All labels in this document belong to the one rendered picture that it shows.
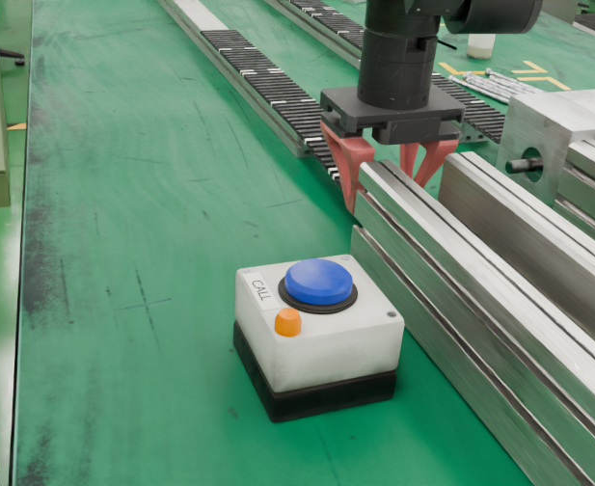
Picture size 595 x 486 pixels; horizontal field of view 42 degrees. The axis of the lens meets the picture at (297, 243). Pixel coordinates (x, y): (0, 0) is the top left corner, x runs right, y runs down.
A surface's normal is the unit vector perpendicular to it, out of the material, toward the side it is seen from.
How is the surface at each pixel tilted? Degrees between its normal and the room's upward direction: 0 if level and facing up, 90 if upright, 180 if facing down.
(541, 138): 90
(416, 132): 90
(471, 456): 0
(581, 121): 0
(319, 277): 3
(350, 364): 90
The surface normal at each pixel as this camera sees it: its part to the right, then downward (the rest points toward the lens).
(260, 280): 0.07, -0.87
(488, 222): -0.94, 0.12
